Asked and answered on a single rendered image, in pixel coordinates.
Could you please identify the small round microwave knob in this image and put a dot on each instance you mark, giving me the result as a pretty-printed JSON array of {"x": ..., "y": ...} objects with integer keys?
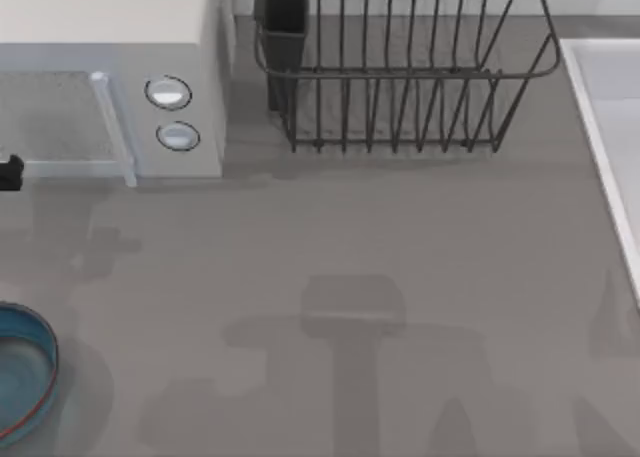
[{"x": 177, "y": 136}]

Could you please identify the large round microwave knob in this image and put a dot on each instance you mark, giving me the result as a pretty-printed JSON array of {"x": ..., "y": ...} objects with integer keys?
[{"x": 168, "y": 93}]

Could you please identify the black cutlery holder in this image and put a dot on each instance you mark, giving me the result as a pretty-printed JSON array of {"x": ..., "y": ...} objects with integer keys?
[{"x": 285, "y": 22}]

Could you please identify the microwave oven door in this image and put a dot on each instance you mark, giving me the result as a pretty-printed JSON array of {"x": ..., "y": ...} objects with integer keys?
[{"x": 50, "y": 117}]

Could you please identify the pale microwave oven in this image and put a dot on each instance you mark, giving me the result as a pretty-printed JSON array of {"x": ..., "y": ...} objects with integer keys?
[{"x": 100, "y": 12}]

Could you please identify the white sink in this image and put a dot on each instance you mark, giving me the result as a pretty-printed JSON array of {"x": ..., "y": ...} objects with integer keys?
[{"x": 607, "y": 127}]

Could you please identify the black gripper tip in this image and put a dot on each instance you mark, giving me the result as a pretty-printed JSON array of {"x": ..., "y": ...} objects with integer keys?
[{"x": 11, "y": 172}]

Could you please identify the blue bowl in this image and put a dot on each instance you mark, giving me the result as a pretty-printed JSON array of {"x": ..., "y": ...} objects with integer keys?
[{"x": 25, "y": 372}]

